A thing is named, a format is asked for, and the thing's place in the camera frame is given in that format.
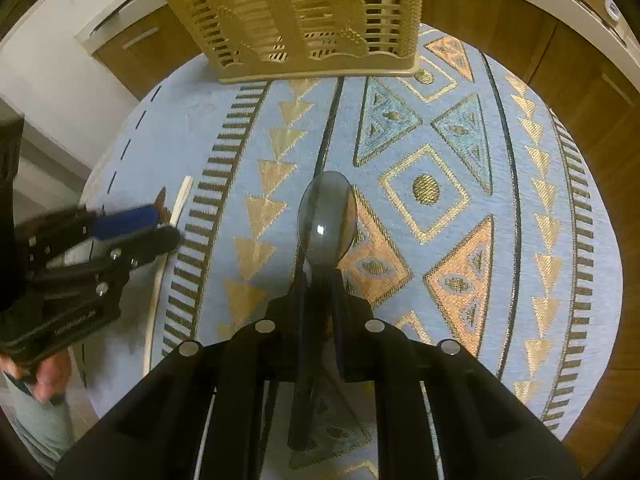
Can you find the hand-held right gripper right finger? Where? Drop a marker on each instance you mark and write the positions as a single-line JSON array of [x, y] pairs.
[[352, 330]]

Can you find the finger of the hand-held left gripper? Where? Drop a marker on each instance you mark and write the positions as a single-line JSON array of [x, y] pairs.
[[157, 242], [130, 221]]

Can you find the metal spoon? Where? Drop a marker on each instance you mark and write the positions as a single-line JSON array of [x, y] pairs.
[[327, 220]]

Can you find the person's left hand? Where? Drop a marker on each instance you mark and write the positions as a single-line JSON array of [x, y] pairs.
[[47, 375]]

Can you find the beige plastic utensil basket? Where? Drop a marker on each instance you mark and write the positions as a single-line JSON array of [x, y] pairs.
[[300, 10]]

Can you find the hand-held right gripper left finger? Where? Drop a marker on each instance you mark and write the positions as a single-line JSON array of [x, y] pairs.
[[285, 320]]

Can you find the wooden chopstick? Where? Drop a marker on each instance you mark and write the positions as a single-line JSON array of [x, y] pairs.
[[182, 199]]

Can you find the blue patterned tablecloth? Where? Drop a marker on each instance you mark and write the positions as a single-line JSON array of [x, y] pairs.
[[450, 160]]

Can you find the person's grey trousers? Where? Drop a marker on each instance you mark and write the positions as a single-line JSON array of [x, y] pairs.
[[35, 430]]

